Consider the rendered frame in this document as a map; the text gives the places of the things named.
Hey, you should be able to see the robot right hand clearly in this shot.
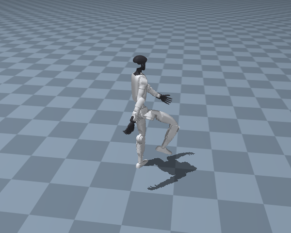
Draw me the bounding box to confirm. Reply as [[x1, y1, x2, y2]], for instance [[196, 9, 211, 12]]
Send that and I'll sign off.
[[123, 116, 136, 134]]

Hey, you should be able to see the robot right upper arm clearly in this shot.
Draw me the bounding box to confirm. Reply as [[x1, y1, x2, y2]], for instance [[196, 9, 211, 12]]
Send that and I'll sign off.
[[137, 77, 148, 101]]

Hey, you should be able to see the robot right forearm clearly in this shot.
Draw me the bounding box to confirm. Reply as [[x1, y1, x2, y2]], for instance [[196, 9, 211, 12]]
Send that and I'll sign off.
[[132, 98, 145, 121]]

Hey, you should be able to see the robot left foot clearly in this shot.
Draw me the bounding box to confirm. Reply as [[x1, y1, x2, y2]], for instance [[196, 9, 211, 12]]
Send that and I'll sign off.
[[136, 159, 148, 168]]

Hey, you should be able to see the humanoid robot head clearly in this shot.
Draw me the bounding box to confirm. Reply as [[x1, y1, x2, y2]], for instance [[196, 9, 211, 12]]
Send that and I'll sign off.
[[133, 55, 147, 75]]

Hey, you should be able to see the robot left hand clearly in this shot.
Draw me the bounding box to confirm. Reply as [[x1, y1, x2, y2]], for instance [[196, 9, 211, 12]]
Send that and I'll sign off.
[[156, 93, 172, 104]]

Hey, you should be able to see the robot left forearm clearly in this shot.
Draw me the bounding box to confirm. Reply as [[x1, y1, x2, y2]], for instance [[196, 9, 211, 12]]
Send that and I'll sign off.
[[147, 87, 161, 98]]

